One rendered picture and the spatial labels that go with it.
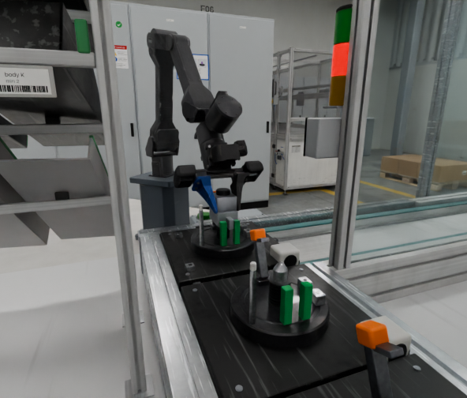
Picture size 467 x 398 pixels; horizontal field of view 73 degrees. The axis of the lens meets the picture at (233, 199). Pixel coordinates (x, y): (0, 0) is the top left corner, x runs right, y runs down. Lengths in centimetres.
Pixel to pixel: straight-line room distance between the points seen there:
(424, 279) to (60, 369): 73
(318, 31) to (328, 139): 947
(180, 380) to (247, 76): 365
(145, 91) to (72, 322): 306
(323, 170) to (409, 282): 449
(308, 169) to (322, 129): 446
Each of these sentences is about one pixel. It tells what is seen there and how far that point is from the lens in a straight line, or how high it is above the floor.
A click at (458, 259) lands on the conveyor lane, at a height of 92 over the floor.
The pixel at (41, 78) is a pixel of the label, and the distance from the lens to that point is 39.
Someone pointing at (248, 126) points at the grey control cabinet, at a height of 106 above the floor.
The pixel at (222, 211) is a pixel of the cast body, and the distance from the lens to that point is 64.
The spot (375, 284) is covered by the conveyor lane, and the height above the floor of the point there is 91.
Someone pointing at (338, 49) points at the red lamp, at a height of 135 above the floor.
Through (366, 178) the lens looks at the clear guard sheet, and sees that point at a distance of 63.
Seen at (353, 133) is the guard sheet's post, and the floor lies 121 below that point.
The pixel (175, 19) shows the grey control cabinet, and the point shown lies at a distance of 374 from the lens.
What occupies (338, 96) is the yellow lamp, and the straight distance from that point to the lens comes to 60.
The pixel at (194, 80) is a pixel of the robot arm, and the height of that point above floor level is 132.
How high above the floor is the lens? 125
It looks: 16 degrees down
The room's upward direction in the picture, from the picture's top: straight up
